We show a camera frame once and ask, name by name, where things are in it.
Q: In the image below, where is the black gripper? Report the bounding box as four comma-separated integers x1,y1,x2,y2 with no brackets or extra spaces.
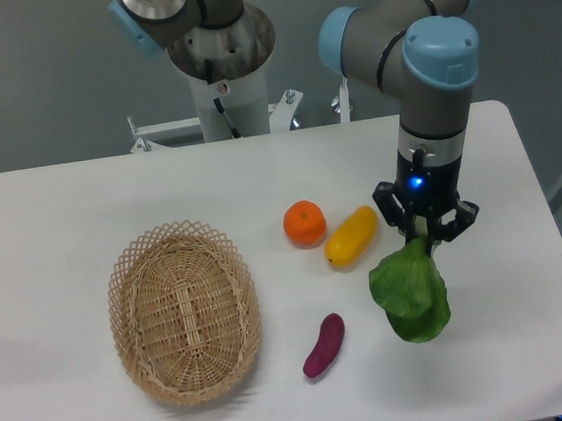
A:
372,154,480,255

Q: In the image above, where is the green leafy vegetable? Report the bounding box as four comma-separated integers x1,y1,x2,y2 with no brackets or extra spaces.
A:
368,233,451,343

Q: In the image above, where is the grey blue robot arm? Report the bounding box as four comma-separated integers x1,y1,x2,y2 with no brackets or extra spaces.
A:
109,0,480,247

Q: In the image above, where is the yellow mango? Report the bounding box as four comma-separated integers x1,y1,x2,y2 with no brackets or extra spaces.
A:
324,205,379,269

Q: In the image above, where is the orange tangerine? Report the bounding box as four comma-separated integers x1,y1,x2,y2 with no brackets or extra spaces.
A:
282,199,328,247

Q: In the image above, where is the purple sweet potato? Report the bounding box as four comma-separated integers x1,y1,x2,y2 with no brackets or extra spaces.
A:
303,313,346,380

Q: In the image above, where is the woven wicker basket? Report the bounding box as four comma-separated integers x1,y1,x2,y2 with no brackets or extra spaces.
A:
108,221,262,406

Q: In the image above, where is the black cable on pedestal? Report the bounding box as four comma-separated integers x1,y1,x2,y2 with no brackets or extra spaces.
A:
203,56,243,141

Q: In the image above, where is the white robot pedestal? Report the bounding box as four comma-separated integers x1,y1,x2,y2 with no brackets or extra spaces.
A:
128,4,304,152

